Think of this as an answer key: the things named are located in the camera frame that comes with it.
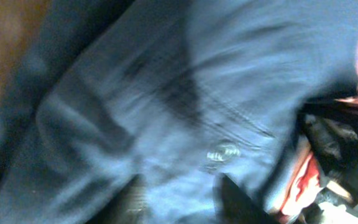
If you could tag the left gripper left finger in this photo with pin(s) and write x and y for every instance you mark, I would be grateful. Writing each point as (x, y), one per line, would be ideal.
(120, 202)

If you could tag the coral red garment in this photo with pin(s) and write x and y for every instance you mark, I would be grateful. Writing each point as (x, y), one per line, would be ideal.
(306, 181)

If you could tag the dark blue denim shorts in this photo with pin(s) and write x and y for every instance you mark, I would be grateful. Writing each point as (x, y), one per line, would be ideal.
(173, 93)

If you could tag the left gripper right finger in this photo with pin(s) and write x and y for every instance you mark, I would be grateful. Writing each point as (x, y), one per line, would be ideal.
(234, 206)

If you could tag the black patterned orange-line garment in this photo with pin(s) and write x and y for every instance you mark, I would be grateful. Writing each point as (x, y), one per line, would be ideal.
(332, 130)

